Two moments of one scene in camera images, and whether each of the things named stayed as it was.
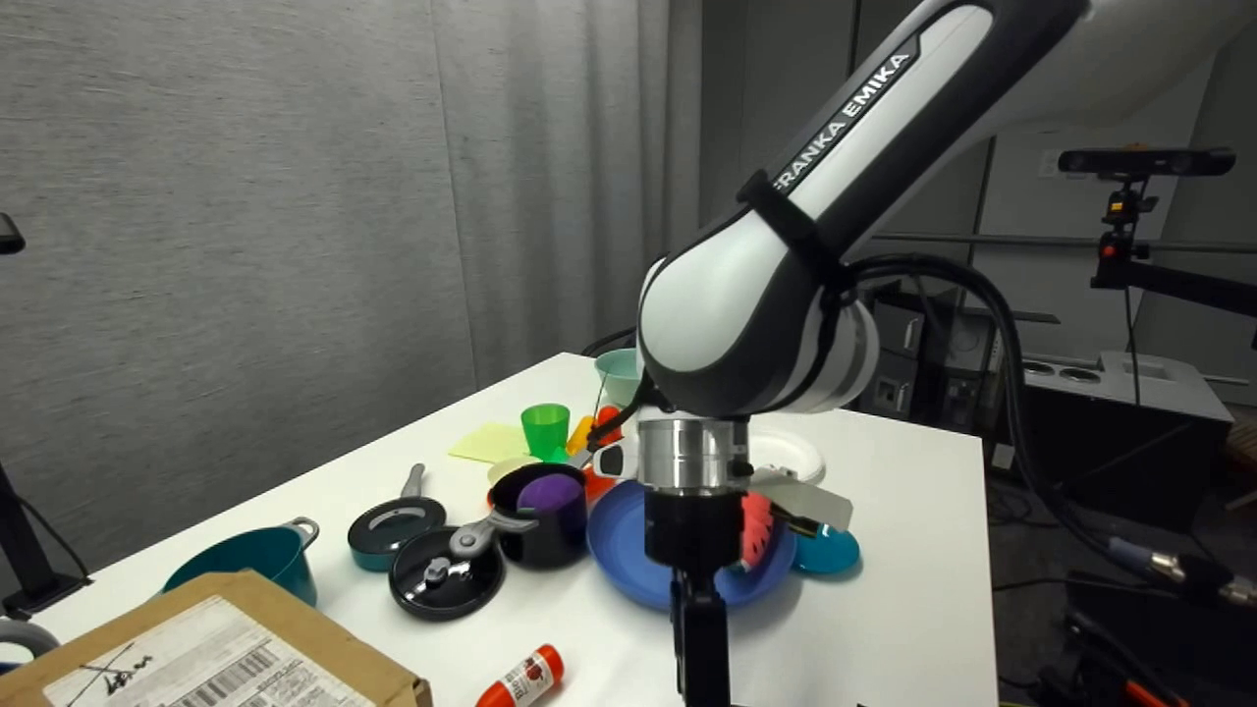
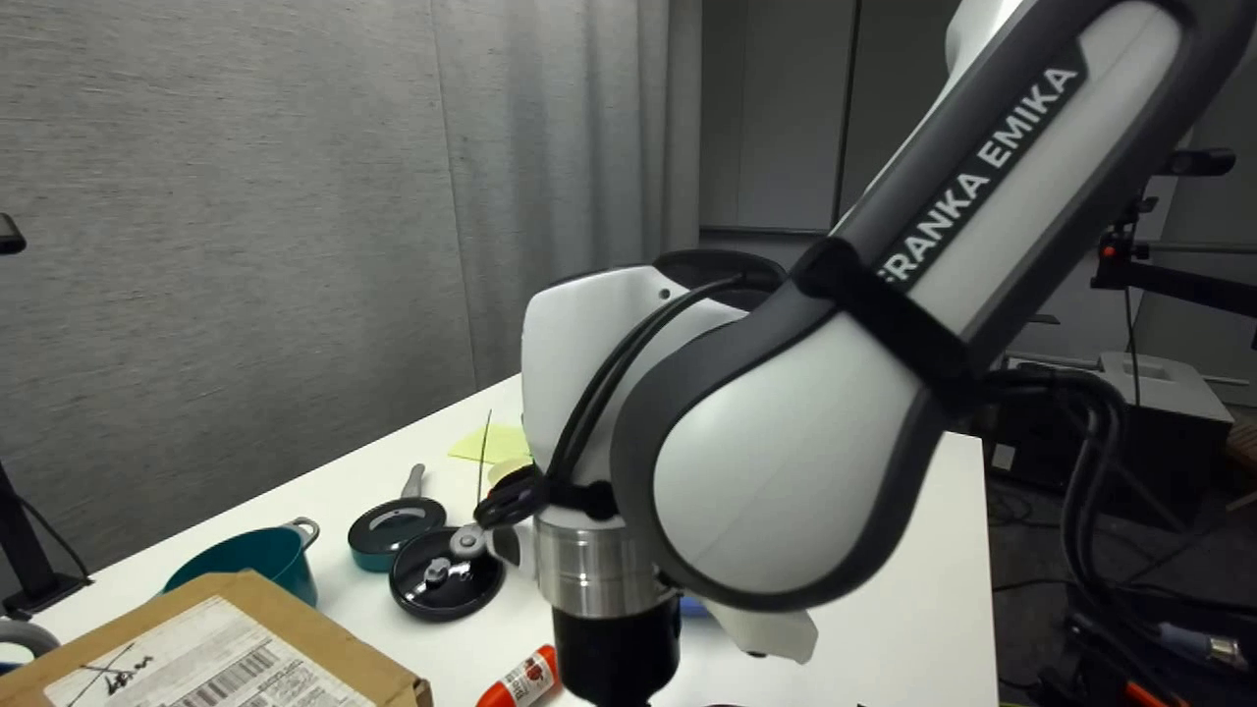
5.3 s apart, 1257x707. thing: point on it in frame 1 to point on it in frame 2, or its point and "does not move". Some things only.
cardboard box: (233, 641) does not move
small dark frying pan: (394, 524) does not move
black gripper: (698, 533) to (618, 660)
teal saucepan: (277, 552) does not move
